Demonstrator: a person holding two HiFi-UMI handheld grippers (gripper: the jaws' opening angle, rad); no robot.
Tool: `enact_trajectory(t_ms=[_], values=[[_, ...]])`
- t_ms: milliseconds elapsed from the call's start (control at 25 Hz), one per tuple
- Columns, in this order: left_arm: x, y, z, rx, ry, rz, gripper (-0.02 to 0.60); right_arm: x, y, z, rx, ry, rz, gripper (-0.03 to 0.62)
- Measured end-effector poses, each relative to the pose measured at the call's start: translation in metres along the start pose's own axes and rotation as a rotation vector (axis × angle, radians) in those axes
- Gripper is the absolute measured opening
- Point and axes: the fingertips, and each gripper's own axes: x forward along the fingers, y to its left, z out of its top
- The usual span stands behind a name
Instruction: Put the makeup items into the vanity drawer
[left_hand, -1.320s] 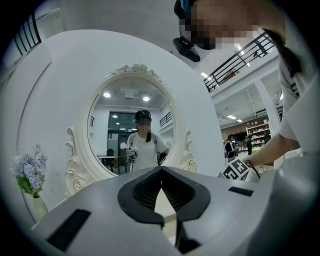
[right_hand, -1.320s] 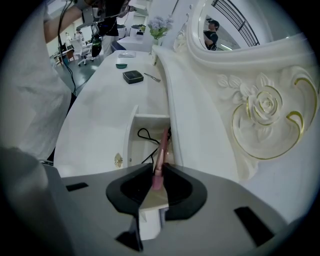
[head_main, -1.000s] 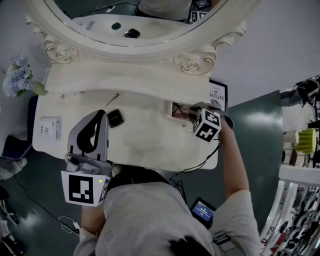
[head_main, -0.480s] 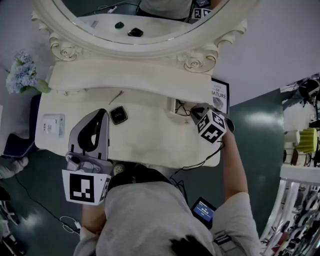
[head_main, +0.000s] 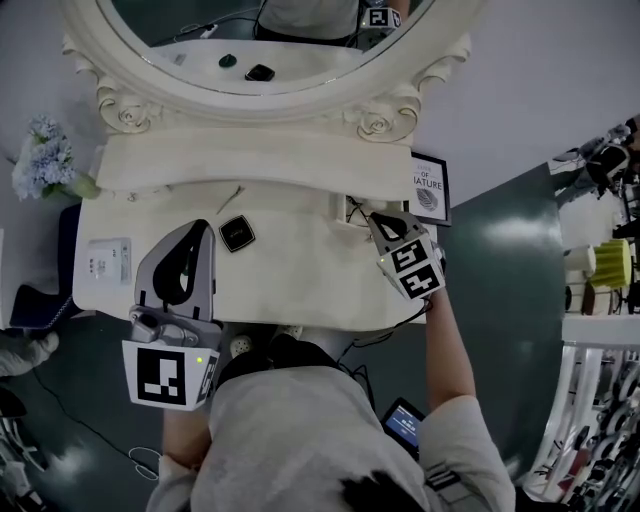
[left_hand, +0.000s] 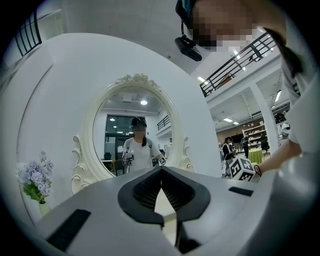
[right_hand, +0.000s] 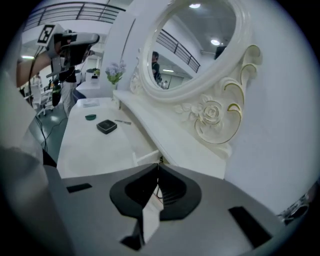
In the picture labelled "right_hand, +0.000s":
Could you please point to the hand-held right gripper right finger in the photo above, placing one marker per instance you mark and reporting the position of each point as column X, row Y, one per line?
column 212, row 225

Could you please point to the white dressing table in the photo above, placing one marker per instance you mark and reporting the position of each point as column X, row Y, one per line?
column 95, row 150

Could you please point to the navy blue chair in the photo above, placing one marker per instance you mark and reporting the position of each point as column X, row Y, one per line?
column 77, row 95

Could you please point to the person's left forearm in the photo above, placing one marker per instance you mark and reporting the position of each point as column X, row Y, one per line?
column 32, row 68

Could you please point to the flat white pad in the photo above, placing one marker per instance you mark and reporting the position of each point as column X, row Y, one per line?
column 91, row 103

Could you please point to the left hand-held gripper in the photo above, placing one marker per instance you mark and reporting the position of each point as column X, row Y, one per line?
column 48, row 35

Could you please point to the oval mirror with ornate frame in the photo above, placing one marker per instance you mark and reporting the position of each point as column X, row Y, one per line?
column 195, row 50

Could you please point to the round dark green jar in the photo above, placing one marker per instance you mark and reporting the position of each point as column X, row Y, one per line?
column 91, row 117

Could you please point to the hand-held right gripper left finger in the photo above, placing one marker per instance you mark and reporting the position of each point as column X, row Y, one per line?
column 100, row 212

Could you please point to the blue artificial flower bouquet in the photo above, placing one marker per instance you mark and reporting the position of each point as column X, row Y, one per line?
column 115, row 70

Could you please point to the black square compact case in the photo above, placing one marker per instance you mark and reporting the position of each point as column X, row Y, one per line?
column 106, row 126

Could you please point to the white side table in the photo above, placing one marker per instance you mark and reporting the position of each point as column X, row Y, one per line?
column 87, row 87

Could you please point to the black barred railing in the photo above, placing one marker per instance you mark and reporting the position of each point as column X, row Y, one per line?
column 79, row 12

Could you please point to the person's white shirt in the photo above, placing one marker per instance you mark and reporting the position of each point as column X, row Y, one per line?
column 25, row 187

